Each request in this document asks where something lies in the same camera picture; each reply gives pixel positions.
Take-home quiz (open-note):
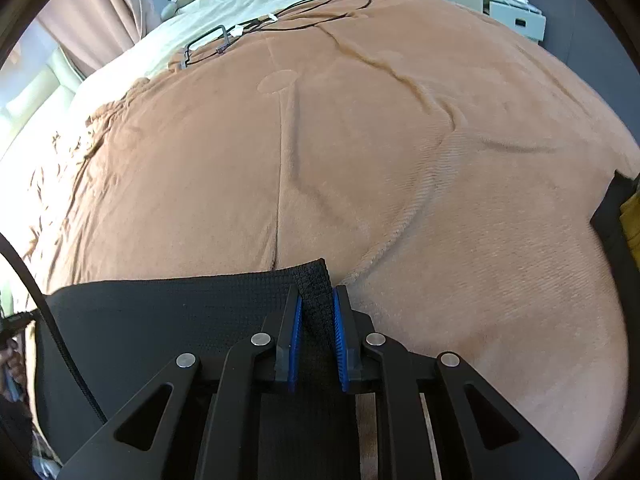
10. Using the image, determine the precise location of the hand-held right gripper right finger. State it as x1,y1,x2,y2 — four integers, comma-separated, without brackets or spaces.
332,284,582,480

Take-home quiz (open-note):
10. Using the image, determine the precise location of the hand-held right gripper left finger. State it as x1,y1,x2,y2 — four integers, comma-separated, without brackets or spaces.
59,284,304,480

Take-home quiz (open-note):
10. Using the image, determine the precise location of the black shirt with patterned trim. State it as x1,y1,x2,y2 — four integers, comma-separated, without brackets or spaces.
32,258,363,480

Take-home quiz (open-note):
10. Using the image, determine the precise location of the stack of folded clothes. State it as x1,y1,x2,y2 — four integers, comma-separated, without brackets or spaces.
590,170,640,311

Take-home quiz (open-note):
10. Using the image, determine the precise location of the person's left hand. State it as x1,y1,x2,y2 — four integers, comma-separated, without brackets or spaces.
0,347,26,403

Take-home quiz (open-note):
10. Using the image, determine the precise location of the brown blanket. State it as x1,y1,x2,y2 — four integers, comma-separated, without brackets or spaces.
30,0,640,480

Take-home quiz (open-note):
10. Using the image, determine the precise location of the cream headboard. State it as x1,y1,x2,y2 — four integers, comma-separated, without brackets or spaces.
0,47,83,126

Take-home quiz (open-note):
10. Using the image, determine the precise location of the cream quilt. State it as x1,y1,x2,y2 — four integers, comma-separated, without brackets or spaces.
0,0,416,241

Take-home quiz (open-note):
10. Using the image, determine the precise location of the pink curtain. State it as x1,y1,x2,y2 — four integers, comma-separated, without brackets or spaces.
37,0,168,78

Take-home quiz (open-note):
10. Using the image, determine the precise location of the white nightstand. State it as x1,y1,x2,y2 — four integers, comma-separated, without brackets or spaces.
441,0,547,43

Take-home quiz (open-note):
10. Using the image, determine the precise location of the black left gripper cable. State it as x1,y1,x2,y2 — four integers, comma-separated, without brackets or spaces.
0,232,108,426

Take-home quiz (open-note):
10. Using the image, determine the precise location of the black cable bundle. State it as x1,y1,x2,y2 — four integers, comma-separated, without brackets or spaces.
177,0,373,71

